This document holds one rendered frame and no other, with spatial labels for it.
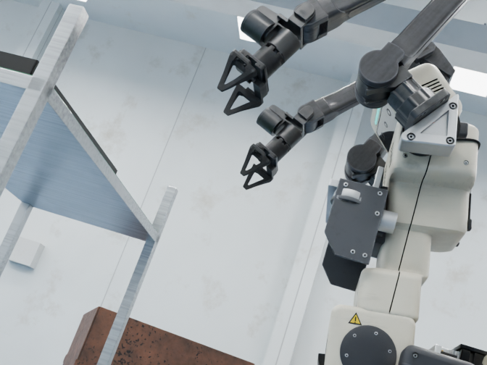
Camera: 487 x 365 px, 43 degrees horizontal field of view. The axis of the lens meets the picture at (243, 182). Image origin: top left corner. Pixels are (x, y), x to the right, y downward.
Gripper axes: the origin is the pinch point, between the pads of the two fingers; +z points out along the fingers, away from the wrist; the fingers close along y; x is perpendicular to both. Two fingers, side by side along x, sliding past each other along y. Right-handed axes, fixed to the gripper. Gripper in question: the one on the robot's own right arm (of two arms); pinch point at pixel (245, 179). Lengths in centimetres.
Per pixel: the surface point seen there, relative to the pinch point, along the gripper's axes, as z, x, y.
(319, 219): -178, -103, -619
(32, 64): 23, -33, 49
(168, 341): 49, -26, -176
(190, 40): -264, -437, -630
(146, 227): 26.7, -13.0, -8.5
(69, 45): 19, -18, 65
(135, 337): 60, -39, -170
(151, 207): -41, -288, -644
